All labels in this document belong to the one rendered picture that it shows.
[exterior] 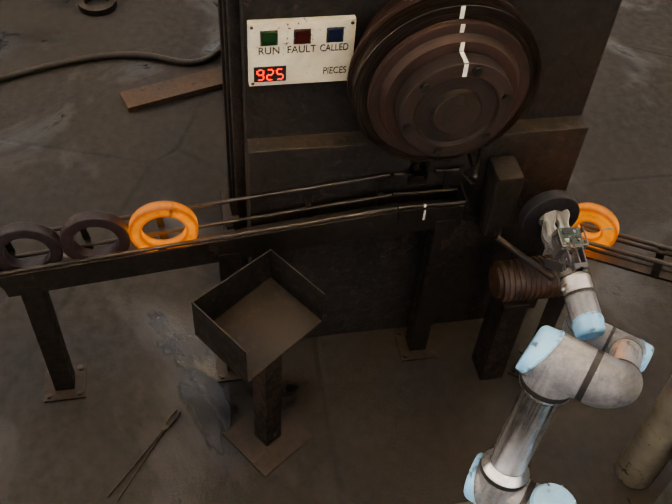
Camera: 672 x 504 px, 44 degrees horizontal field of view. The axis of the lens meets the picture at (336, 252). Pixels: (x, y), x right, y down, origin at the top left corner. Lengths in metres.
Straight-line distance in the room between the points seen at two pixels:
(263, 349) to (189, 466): 0.64
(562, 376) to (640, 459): 0.95
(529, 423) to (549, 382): 0.14
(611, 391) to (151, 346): 1.65
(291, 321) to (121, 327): 0.93
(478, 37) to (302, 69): 0.45
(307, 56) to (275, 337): 0.71
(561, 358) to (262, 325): 0.80
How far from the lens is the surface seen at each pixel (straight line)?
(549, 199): 2.19
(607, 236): 2.43
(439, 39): 1.97
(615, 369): 1.80
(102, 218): 2.29
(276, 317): 2.21
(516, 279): 2.49
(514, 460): 1.99
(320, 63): 2.13
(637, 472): 2.76
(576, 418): 2.90
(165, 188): 3.41
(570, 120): 2.49
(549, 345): 1.78
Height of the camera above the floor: 2.37
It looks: 49 degrees down
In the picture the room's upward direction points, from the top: 5 degrees clockwise
